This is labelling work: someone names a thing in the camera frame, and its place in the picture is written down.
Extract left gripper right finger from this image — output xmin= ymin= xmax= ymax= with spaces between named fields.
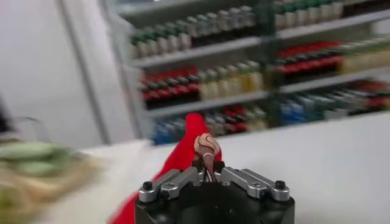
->
xmin=207 ymin=133 xmax=291 ymax=203

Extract cream yellow garment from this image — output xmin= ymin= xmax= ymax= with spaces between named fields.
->
xmin=0 ymin=155 xmax=103 ymax=224

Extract red t-shirt bear print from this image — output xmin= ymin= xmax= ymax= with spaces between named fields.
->
xmin=108 ymin=112 xmax=223 ymax=224

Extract light green garment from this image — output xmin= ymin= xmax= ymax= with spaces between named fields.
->
xmin=0 ymin=141 xmax=77 ymax=177

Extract grey metal wall post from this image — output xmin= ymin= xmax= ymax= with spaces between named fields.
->
xmin=57 ymin=0 xmax=112 ymax=145

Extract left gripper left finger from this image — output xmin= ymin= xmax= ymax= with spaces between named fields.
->
xmin=138 ymin=133 xmax=208 ymax=204

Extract drinks display cooler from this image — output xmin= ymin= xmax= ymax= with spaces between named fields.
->
xmin=261 ymin=0 xmax=390 ymax=128
xmin=97 ymin=0 xmax=274 ymax=147

